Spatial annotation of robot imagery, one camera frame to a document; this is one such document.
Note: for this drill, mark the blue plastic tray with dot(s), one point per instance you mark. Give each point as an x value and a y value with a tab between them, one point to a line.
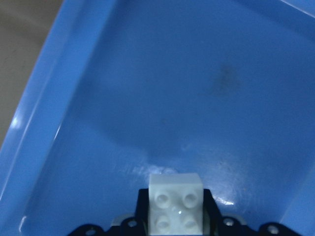
126	88

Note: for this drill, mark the white toy block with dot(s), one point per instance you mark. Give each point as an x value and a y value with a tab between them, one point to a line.
175	205

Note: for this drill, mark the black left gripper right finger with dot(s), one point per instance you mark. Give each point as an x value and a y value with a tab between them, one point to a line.
210	205

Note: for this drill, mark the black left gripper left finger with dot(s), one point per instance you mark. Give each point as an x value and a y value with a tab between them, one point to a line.
142	205

